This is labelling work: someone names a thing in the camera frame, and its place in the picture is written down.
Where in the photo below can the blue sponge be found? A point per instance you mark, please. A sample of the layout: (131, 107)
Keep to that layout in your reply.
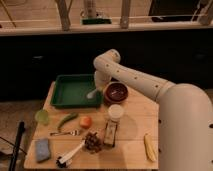
(42, 151)

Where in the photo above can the grey towel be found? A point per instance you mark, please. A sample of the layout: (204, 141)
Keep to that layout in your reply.
(92, 94)

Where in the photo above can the brown pine cone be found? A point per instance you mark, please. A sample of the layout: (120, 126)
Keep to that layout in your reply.
(93, 142)

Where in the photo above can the green plastic tray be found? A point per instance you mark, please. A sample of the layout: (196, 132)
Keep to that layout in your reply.
(70, 91)

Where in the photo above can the wooden table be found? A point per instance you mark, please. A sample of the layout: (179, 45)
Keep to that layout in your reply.
(140, 118)

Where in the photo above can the green lime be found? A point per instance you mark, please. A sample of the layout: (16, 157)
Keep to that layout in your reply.
(42, 117)

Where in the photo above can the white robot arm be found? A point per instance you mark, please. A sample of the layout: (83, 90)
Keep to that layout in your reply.
(185, 114)

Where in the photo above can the orange fruit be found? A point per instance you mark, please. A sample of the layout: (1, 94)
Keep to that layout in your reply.
(85, 122)

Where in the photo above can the yellow banana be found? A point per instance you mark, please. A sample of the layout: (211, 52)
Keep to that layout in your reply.
(150, 152)

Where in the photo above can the white round container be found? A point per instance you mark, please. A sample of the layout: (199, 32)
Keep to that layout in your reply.
(115, 112)

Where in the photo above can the black pole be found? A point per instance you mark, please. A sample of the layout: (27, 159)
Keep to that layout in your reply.
(16, 148)

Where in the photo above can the dark red bowl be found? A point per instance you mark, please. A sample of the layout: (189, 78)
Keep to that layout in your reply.
(115, 93)

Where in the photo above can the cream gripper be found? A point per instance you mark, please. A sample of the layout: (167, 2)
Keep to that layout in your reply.
(101, 80)

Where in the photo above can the small brown box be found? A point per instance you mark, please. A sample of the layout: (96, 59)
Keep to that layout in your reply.
(110, 134)

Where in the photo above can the white handled brush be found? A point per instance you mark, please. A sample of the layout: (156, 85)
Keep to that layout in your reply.
(65, 160)

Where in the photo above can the green base stand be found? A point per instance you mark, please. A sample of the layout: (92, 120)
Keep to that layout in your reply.
(95, 21)

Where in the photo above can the metal fork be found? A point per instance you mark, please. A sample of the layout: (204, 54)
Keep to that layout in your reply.
(73, 133)

